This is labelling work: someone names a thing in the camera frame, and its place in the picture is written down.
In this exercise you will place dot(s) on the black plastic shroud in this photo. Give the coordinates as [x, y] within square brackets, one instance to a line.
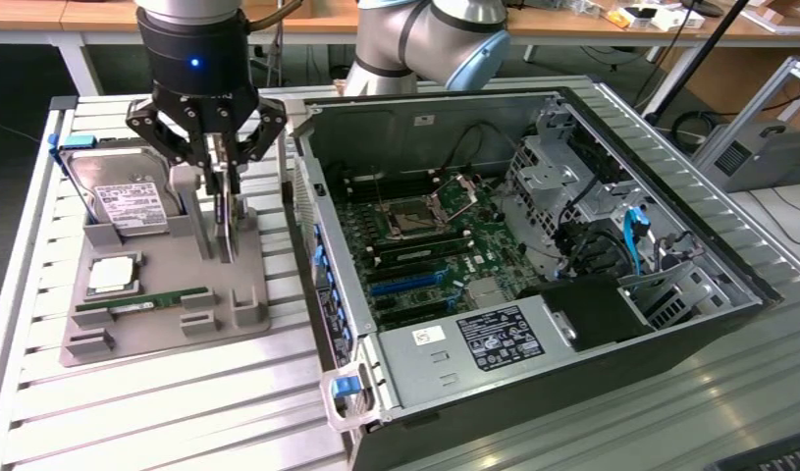
[590, 314]

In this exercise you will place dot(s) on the thin locking lever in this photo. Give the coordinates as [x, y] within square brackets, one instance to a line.
[378, 191]

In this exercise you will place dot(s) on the blue expansion slot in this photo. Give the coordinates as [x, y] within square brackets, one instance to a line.
[406, 284]

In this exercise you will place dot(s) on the small white box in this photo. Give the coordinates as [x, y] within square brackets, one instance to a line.
[675, 20]

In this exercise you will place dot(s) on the grey parts rack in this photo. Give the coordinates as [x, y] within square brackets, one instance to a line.
[169, 275]

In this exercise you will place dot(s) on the metal disk bay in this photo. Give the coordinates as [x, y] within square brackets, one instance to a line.
[543, 176]

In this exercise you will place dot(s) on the black graphics card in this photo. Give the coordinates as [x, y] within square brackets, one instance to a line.
[228, 230]

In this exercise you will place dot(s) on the blue case latch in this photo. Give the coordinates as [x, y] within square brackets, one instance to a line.
[343, 386]

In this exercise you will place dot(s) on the black tripod pole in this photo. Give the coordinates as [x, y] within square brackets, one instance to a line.
[703, 51]

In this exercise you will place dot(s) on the metal socket cover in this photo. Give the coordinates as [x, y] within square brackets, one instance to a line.
[455, 196]

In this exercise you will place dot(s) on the silver CPU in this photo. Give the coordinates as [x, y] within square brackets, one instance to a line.
[111, 272]

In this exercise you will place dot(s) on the black keyboard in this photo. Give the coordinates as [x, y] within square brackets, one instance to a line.
[786, 458]

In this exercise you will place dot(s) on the dark labelled RAM stick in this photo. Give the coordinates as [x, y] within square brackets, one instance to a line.
[419, 255]

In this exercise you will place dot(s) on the black open PC case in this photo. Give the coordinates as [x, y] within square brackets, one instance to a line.
[635, 378]

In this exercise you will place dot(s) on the grey power supply unit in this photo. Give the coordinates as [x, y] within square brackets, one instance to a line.
[432, 363]

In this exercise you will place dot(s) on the silver chipset heatsink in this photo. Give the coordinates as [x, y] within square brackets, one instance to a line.
[486, 293]

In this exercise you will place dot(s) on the green motherboard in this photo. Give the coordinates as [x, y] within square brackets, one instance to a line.
[484, 250]

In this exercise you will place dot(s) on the aluminium profile frame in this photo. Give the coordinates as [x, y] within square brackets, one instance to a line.
[799, 64]

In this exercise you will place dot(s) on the grey machine box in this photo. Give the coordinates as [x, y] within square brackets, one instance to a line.
[766, 157]

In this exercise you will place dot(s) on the green RAM stick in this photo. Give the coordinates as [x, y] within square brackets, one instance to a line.
[144, 300]

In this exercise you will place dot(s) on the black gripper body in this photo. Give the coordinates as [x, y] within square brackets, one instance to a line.
[196, 64]

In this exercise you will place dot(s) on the hard disk blue carrier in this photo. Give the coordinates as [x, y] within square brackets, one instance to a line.
[111, 176]

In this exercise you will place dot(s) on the CPU socket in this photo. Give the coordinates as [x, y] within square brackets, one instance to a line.
[412, 221]

